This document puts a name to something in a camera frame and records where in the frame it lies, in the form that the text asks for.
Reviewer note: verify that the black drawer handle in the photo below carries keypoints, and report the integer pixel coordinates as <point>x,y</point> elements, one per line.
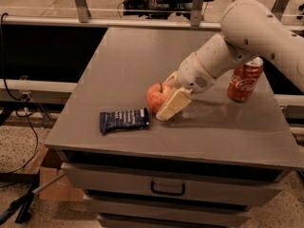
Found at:
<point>167,189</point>

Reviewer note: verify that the grey drawer cabinet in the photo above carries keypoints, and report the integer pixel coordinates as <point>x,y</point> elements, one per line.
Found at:
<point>231,157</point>

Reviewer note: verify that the metal railing frame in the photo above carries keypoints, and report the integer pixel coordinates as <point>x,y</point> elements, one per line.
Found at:
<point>103,13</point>

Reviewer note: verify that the black-handled floor tool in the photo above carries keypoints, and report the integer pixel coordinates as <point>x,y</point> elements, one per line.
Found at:
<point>15,205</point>

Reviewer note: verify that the red coca-cola can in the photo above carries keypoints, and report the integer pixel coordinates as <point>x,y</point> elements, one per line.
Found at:
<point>244,80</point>

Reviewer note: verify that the brown cardboard box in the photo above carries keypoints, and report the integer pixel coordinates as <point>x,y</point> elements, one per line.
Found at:
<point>59,187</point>

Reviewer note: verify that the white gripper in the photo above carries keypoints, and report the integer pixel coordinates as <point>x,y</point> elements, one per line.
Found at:
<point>192,74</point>

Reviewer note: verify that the blue rxbar wrapper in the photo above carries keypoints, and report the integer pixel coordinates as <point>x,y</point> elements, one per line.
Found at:
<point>124,120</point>

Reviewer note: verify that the dark office chair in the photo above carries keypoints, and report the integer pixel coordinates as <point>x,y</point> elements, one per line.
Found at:
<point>157,9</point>

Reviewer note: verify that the red apple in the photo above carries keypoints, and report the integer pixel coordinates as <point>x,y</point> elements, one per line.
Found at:
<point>156,96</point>

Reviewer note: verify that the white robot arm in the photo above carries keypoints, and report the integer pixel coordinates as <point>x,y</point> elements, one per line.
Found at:
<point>248,30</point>

